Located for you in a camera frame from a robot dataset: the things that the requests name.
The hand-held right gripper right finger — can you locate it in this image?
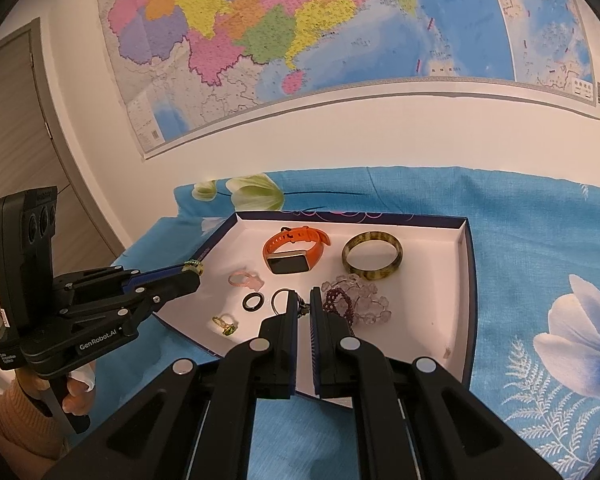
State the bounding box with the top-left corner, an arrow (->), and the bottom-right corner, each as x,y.
310,287 -> 563,480

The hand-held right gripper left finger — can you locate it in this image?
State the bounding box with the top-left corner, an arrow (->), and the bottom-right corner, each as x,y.
42,290 -> 301,480

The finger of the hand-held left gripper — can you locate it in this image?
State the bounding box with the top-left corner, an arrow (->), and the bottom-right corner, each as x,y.
122,271 -> 203,342
55,262 -> 192,292

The thin dark metal ring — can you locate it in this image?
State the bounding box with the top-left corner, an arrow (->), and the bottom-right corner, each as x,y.
270,287 -> 311,317

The purple bead bracelet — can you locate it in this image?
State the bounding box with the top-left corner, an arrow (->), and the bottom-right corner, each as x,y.
321,287 -> 358,326

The pink ring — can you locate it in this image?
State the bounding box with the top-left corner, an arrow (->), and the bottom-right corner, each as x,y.
228,270 -> 265,291

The gold ring with green gem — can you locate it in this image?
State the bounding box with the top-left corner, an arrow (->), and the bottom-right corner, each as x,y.
212,314 -> 240,336

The clear crystal bead bracelet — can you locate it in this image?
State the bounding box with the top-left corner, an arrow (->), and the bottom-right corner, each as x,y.
321,275 -> 395,326

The shallow white cardboard box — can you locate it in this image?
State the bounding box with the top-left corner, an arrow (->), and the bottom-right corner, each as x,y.
152,211 -> 477,411

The person's left forearm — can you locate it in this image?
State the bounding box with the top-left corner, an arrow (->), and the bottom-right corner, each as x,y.
0,375 -> 68,466

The person's left hand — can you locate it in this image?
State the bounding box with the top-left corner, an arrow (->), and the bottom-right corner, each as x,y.
62,364 -> 98,417

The orange smartwatch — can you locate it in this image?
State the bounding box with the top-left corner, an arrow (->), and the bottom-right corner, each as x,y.
262,226 -> 332,276

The tortoiseshell bangle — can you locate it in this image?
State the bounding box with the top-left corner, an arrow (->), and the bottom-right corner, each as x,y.
341,230 -> 405,283

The grey wooden door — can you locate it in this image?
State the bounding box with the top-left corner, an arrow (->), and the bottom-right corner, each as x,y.
0,17 -> 131,396

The blue floral bedsheet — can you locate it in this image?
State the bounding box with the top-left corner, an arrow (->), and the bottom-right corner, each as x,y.
110,165 -> 600,480

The colourful wall map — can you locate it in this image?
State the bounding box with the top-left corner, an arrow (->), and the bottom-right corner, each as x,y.
97,0 -> 600,161

